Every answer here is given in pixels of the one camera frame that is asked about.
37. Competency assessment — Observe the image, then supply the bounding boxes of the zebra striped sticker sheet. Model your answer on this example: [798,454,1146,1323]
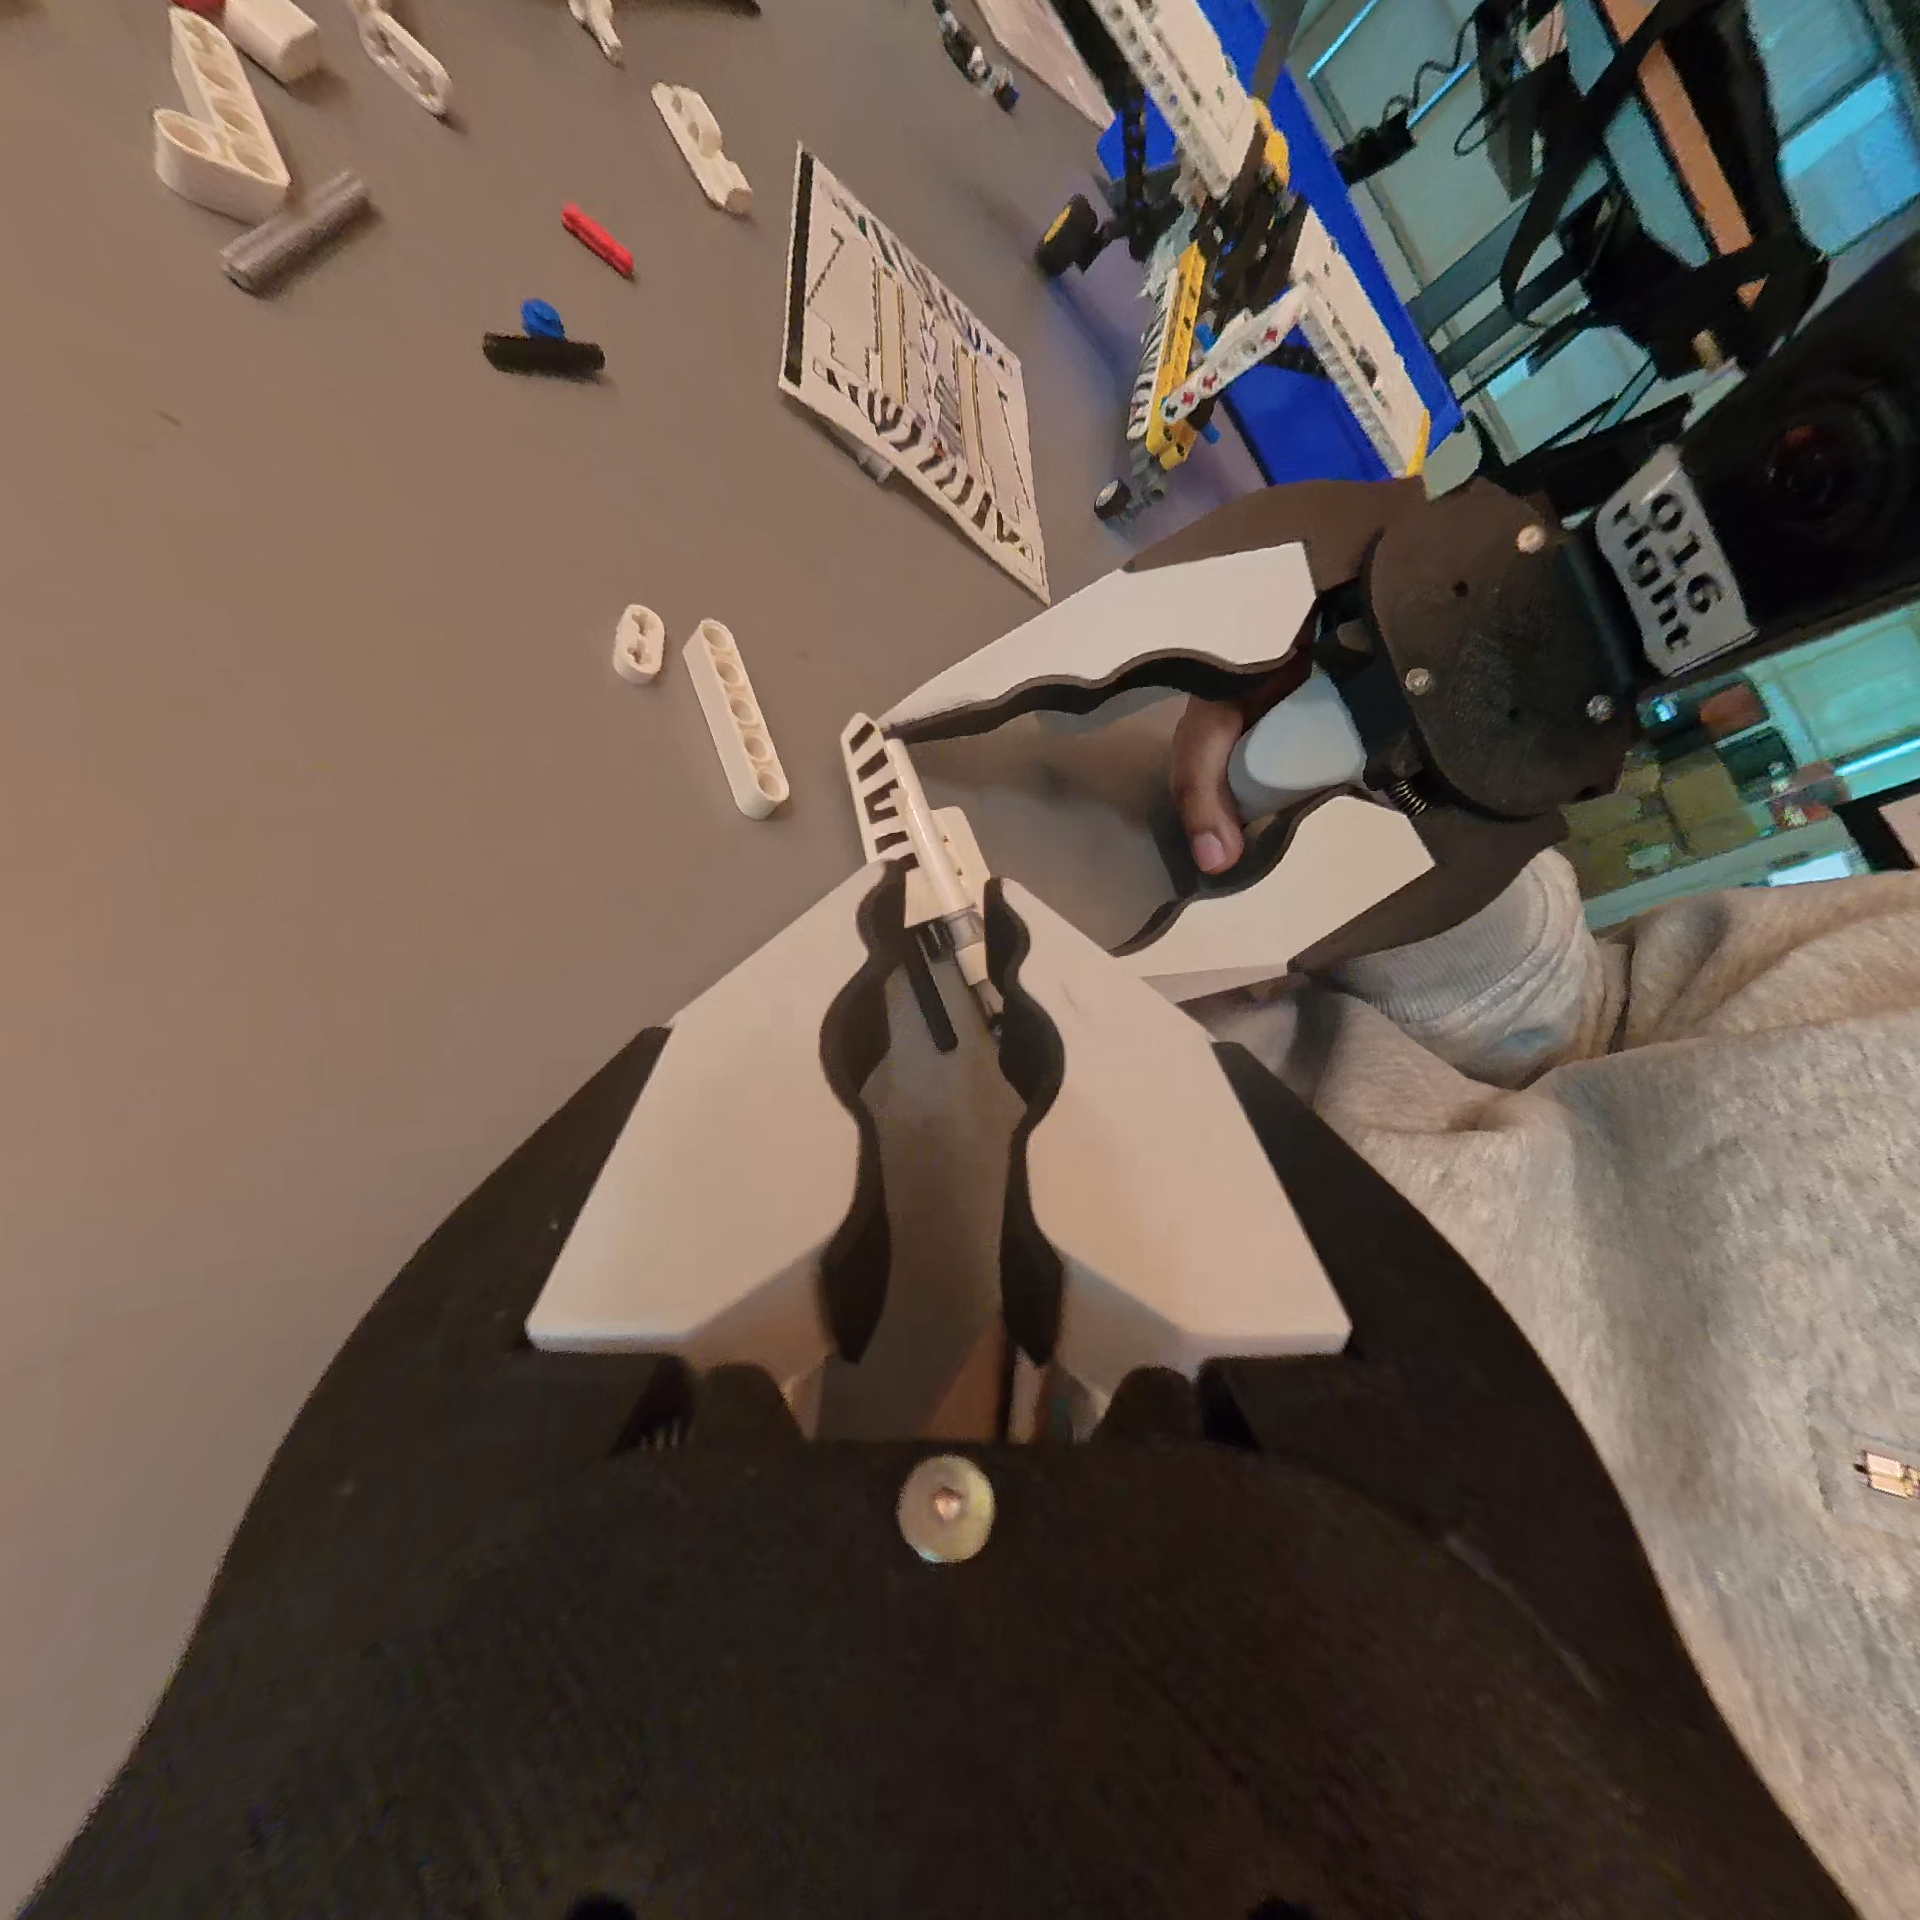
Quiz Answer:
[775,141,1054,609]

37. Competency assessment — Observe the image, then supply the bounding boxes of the zebra striped lego assembly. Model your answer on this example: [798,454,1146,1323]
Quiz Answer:
[838,710,964,1056]

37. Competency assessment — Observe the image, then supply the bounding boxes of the black hanging straps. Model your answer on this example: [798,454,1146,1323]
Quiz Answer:
[1471,0,1841,386]

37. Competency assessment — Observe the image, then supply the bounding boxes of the white five-hole lego beam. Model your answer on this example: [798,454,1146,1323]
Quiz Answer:
[681,618,794,824]

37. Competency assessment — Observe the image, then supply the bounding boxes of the white yellow black lego model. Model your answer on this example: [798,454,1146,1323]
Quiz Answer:
[1031,0,1439,529]

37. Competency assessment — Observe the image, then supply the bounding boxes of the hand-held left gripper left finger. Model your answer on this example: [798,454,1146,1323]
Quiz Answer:
[527,866,906,1437]

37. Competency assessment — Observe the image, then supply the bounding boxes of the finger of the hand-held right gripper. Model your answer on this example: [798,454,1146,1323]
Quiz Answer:
[878,540,1327,747]
[1107,787,1446,1004]

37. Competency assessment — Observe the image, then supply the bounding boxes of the blue plastic tray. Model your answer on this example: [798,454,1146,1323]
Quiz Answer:
[1095,88,1466,491]

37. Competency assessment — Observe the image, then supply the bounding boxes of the black and white lego piece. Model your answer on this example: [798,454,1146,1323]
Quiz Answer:
[929,0,1024,116]

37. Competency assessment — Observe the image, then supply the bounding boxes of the white lego piece grey pin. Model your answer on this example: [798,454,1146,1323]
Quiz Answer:
[897,808,1004,1040]

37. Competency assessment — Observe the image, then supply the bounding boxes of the person's right hand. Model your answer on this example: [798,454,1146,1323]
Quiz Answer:
[1147,698,1296,884]

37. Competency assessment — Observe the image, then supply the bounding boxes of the white and red lego piece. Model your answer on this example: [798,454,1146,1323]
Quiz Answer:
[171,0,328,88]

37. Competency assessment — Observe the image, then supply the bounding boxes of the white angled lego beam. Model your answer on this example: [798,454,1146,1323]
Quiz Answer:
[152,8,298,225]

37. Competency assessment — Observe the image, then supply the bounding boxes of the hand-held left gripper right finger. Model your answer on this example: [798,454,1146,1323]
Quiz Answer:
[984,883,1355,1437]

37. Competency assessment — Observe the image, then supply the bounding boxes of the wooden shelf frame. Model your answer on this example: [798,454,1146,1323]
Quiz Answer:
[1593,0,1760,268]

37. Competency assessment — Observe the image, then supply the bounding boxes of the person's right forearm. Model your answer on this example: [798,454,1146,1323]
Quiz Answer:
[1319,853,1634,1096]

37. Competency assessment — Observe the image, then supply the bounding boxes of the white three-hole lego beam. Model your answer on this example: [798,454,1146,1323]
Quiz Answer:
[651,81,758,218]

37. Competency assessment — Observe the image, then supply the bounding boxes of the white straight lego beam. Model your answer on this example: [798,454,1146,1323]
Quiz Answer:
[346,0,452,122]

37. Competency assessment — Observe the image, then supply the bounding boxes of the dark grey lego tube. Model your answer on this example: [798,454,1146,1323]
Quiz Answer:
[220,166,376,297]

